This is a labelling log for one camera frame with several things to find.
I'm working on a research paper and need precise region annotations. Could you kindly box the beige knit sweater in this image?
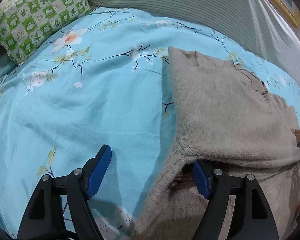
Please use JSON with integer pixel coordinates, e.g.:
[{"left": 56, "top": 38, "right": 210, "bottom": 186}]
[{"left": 132, "top": 47, "right": 300, "bottom": 239}]

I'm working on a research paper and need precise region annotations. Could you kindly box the light blue floral bedsheet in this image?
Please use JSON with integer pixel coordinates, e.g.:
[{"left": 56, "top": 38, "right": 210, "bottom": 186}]
[{"left": 0, "top": 8, "right": 300, "bottom": 239}]

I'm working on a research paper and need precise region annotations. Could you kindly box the striped grey-green headboard cushion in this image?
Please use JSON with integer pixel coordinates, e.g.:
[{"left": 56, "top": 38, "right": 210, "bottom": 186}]
[{"left": 88, "top": 0, "right": 300, "bottom": 85}]

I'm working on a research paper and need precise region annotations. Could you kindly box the green checkered pillow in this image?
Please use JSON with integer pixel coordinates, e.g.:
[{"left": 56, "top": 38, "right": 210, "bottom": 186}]
[{"left": 0, "top": 0, "right": 90, "bottom": 64}]

